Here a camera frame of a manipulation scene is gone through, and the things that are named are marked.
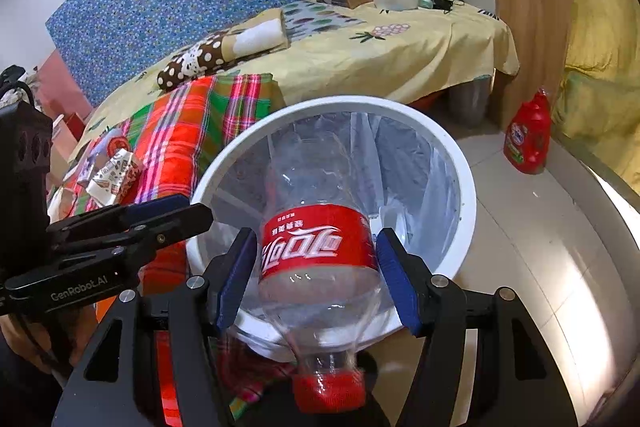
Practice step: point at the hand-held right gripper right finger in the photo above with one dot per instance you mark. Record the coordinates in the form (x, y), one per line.
(397, 282)

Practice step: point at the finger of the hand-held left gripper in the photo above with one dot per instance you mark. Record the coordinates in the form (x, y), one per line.
(155, 207)
(175, 224)

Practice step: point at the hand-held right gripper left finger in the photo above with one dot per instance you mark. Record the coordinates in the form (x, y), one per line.
(237, 279)

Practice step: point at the red label cola bottle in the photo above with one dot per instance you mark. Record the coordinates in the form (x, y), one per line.
(315, 247)

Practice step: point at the white round trash bin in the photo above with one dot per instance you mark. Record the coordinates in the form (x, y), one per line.
(450, 157)

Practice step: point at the printed paper wrapper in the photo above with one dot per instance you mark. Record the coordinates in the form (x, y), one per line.
(115, 177)

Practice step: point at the plaid blanket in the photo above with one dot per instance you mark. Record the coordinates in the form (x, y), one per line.
(200, 117)

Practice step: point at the clear plastic bin liner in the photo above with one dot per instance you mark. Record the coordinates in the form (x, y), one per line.
(400, 167)

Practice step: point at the brown polka dot pillow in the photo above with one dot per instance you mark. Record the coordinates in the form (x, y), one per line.
(200, 57)

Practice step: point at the red detergent bottle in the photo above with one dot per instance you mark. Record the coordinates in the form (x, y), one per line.
(527, 137)

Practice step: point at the bed with yellow sheet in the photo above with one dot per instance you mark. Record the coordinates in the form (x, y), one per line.
(400, 52)

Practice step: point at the leaf print pillow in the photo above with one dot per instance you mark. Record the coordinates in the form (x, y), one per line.
(320, 17)

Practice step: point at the black face mask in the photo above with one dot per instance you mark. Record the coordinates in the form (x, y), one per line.
(446, 4)

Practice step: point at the wooden board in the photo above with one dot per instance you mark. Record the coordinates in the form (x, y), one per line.
(530, 32)

